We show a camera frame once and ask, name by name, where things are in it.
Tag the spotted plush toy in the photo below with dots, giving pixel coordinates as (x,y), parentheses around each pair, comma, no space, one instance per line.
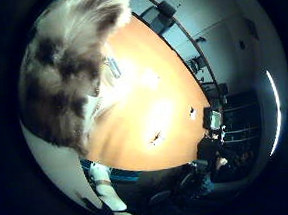
(67,70)

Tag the black and white plush toy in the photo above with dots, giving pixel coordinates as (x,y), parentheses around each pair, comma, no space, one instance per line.
(155,138)

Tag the small white box on table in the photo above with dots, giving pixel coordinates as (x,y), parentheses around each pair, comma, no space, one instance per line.
(192,113)

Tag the person in black clothes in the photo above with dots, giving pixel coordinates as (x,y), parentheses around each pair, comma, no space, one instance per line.
(211,152)

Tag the long ceiling strip light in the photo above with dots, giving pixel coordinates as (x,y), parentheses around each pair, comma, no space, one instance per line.
(275,110)

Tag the blue metal rail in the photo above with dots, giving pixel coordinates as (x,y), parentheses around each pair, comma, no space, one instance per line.
(122,175)

